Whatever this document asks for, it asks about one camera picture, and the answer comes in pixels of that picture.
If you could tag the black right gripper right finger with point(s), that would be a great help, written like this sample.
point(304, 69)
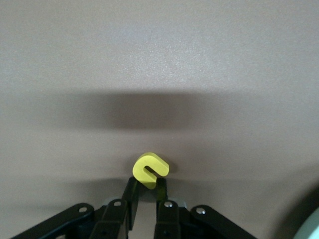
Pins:
point(167, 219)

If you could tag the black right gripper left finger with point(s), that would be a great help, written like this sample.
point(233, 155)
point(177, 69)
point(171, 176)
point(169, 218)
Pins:
point(117, 216)

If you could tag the yellow foam letter u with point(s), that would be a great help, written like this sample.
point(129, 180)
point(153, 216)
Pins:
point(139, 171)

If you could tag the green plate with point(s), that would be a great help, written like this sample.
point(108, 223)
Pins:
point(314, 231)

